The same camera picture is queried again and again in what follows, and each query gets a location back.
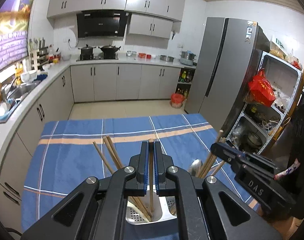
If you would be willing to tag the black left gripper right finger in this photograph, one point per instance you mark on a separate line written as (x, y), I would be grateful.
(206, 208)

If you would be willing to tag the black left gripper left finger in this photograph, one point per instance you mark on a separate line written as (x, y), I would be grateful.
(95, 209)

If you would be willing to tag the white plastic utensil holder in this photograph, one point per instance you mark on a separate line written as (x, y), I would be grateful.
(161, 209)

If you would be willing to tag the grey lower kitchen cabinets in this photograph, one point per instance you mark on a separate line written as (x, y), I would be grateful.
(20, 135)

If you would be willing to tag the grey kitchen cabinets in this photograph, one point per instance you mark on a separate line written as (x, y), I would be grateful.
(20, 135)
(146, 17)

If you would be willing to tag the steel kitchen sink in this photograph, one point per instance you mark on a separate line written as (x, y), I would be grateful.
(13, 100)

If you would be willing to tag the grey upper kitchen cabinets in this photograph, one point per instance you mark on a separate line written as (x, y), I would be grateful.
(146, 17)

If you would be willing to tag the blue plaid tablecloth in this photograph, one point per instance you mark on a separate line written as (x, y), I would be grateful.
(69, 152)

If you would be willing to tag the red bag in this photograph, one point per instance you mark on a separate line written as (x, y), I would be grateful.
(260, 90)

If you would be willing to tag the white metal shelf rack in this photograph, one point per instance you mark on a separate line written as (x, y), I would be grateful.
(257, 125)

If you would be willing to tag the red trash bin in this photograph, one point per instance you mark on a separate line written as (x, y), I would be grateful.
(177, 100)

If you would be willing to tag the grey double door refrigerator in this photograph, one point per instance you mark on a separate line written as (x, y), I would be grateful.
(229, 57)

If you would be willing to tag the steel steamer pot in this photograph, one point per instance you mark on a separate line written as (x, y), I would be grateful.
(187, 58)

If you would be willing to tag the steel basin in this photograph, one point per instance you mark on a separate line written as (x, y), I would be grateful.
(166, 58)

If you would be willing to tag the black cooking pot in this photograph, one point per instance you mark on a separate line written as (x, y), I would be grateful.
(86, 53)

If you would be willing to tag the black wok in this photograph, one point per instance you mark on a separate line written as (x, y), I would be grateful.
(109, 52)

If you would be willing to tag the wooden knife rack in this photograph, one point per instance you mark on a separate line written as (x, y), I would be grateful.
(39, 53)

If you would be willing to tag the black range hood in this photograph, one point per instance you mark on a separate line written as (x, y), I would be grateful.
(100, 23)

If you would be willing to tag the printed window blind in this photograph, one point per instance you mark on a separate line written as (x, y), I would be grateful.
(14, 24)

